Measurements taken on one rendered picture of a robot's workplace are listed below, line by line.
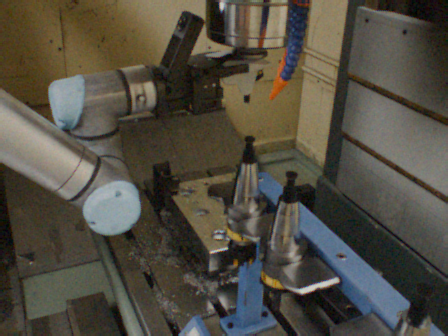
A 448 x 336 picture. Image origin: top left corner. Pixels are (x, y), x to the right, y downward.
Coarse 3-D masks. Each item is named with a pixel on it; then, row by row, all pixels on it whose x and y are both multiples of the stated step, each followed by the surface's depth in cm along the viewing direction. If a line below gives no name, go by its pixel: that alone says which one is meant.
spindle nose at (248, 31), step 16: (208, 0) 79; (224, 0) 76; (256, 0) 74; (272, 0) 74; (288, 0) 76; (208, 16) 80; (224, 16) 77; (240, 16) 75; (256, 16) 75; (272, 16) 76; (288, 16) 77; (208, 32) 81; (224, 32) 78; (240, 32) 76; (256, 32) 76; (272, 32) 77; (288, 32) 79; (240, 48) 78; (256, 48) 78; (272, 48) 79
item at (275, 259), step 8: (264, 240) 64; (304, 240) 64; (264, 248) 63; (304, 248) 63; (264, 256) 64; (272, 256) 61; (280, 256) 61; (288, 256) 61; (296, 256) 61; (304, 256) 63; (272, 264) 62; (280, 264) 62
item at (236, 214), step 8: (224, 200) 73; (224, 208) 74; (232, 208) 71; (256, 208) 71; (264, 208) 71; (232, 216) 71; (240, 216) 70; (248, 216) 70; (256, 216) 70; (232, 224) 71
